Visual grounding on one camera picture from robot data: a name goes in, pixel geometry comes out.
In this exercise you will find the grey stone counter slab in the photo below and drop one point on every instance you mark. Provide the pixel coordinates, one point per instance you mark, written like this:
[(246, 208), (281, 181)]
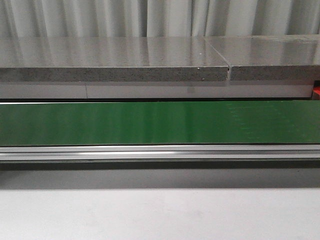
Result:
[(110, 59)]

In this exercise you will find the white cabinet front panel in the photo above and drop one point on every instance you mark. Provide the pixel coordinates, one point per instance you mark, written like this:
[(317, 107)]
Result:
[(156, 90)]

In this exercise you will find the green conveyor belt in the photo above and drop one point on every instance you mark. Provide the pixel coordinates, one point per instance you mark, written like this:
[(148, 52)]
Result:
[(162, 123)]

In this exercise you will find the red object at edge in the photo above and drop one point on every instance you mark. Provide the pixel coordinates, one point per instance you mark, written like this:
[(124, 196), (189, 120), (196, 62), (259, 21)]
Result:
[(316, 93)]

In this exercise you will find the grey pleated curtain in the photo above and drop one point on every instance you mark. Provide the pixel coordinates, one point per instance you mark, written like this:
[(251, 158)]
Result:
[(158, 18)]

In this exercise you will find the aluminium conveyor side rail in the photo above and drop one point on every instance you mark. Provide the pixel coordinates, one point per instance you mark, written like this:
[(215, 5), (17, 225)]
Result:
[(159, 153)]

